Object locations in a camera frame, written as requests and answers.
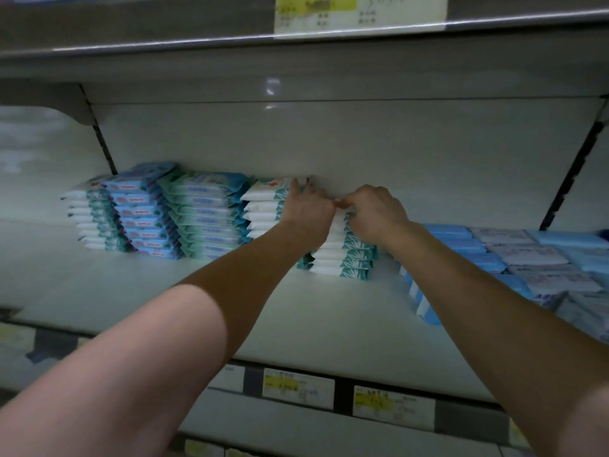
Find person's right forearm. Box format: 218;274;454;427
390;228;609;457

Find row of blue white boxes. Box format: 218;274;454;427
398;223;609;343

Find person's left forearm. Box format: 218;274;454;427
0;228;306;457

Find stack of white green packets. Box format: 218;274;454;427
240;178;298;242
62;176;133;253
298;223;379;281

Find white teal wipe packets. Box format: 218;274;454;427
325;199;355;236

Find metal store shelving unit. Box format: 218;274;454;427
0;0;609;457

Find person's right hand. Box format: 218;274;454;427
335;185;412;248

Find stack of blue red packets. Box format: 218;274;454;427
105;162;184;261

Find person's left hand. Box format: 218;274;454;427
278;178;337;253

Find stack of blue green packets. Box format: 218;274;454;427
160;171;253;261

